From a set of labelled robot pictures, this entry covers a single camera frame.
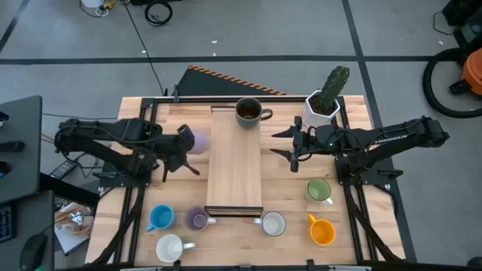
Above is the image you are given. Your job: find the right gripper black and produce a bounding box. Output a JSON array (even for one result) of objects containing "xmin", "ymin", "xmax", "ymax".
[{"xmin": 269, "ymin": 115, "xmax": 330, "ymax": 173}]

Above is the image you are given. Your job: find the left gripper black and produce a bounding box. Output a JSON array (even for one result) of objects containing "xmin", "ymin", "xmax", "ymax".
[{"xmin": 161, "ymin": 123, "xmax": 201, "ymax": 184}]

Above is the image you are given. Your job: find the light purple ribbed mug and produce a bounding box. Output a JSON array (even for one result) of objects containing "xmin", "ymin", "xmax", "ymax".
[{"xmin": 187, "ymin": 129, "xmax": 209, "ymax": 156}]

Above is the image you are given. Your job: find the dark green brown mug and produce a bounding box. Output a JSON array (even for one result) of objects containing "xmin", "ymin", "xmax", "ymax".
[{"xmin": 235, "ymin": 96, "xmax": 273, "ymax": 130}]

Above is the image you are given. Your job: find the purple and white mug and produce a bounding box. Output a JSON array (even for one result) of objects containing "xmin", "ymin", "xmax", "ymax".
[{"xmin": 183, "ymin": 206, "xmax": 218, "ymax": 232}]

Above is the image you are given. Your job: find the orange mug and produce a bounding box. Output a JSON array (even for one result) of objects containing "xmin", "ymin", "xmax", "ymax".
[{"xmin": 307, "ymin": 213, "xmax": 337, "ymax": 248}]

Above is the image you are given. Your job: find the plain white mug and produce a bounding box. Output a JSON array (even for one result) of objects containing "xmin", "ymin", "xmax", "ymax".
[{"xmin": 155, "ymin": 233, "xmax": 197, "ymax": 263}]

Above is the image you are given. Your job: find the white hexagonal plant pot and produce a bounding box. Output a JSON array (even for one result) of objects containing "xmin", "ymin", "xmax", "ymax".
[{"xmin": 302, "ymin": 89, "xmax": 342, "ymax": 131}]

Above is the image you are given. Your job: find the wooden tray board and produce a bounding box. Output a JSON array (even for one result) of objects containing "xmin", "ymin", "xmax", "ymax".
[{"xmin": 204, "ymin": 105, "xmax": 264, "ymax": 218}]

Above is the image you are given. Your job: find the black mat with striped edge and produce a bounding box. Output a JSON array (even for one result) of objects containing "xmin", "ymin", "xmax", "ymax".
[{"xmin": 176, "ymin": 64, "xmax": 288, "ymax": 97}]

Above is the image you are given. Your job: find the green cactus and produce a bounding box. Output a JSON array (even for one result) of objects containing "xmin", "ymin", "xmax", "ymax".
[{"xmin": 315, "ymin": 65, "xmax": 351, "ymax": 112}]

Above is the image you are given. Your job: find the blue white floral mug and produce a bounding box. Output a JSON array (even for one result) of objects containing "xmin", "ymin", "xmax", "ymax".
[{"xmin": 252, "ymin": 211, "xmax": 287, "ymax": 238}]

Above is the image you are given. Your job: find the black power adapter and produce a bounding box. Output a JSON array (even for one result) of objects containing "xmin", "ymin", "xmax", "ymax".
[{"xmin": 48, "ymin": 160, "xmax": 78, "ymax": 181}]

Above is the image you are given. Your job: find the crumpled silver foil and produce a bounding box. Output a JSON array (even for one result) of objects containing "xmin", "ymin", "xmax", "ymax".
[{"xmin": 69, "ymin": 210, "xmax": 87, "ymax": 227}]

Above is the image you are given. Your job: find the white paper notebook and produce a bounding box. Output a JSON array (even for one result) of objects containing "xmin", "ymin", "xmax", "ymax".
[{"xmin": 54, "ymin": 202, "xmax": 95, "ymax": 257}]

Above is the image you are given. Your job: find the dark grey desk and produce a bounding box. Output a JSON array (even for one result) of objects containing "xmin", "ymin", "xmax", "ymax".
[{"xmin": 0, "ymin": 190, "xmax": 56, "ymax": 271}]

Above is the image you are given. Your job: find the black desk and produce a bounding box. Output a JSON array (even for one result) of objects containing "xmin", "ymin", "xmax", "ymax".
[{"xmin": 0, "ymin": 95, "xmax": 43, "ymax": 206}]

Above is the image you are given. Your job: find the black computer mouse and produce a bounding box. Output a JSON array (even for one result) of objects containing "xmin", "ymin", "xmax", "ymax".
[{"xmin": 19, "ymin": 233, "xmax": 48, "ymax": 271}]

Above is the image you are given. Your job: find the black keyboard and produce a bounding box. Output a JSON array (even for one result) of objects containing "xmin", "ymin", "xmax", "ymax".
[{"xmin": 0, "ymin": 202, "xmax": 17, "ymax": 244}]

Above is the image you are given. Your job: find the orange vacuum cleaner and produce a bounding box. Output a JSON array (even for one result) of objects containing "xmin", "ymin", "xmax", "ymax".
[{"xmin": 461, "ymin": 47, "xmax": 482, "ymax": 96}]

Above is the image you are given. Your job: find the black equipment case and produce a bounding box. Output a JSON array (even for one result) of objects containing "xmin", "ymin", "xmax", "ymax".
[{"xmin": 442, "ymin": 0, "xmax": 482, "ymax": 48}]

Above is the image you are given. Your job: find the black metal table frame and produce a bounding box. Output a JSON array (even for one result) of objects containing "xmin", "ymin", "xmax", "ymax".
[{"xmin": 88, "ymin": 96, "xmax": 407, "ymax": 271}]

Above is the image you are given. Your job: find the long black floor cable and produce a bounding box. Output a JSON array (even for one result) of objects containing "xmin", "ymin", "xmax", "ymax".
[{"xmin": 120, "ymin": 0, "xmax": 169, "ymax": 97}]

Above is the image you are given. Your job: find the coiled black cable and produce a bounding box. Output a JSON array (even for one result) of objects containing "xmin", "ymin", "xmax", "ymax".
[{"xmin": 144, "ymin": 1, "xmax": 174, "ymax": 27}]

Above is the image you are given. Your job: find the black vacuum hose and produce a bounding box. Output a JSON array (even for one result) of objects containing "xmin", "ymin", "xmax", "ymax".
[{"xmin": 422, "ymin": 47, "xmax": 482, "ymax": 120}]

